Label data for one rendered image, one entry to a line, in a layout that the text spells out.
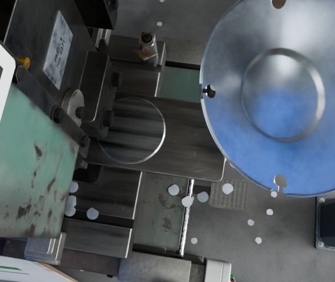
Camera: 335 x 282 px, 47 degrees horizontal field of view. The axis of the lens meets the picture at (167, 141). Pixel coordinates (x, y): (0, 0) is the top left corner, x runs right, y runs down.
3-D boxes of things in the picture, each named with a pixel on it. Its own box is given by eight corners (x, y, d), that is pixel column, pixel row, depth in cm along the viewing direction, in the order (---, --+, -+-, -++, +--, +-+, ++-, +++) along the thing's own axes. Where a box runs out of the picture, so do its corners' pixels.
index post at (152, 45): (159, 54, 82) (155, 30, 73) (156, 67, 81) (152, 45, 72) (145, 52, 82) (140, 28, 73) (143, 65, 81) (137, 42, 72)
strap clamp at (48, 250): (79, 175, 76) (63, 164, 66) (60, 264, 72) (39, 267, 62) (50, 170, 76) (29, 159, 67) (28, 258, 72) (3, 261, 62)
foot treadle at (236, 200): (246, 183, 133) (249, 181, 128) (243, 212, 131) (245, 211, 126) (80, 158, 138) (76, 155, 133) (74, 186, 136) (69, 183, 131)
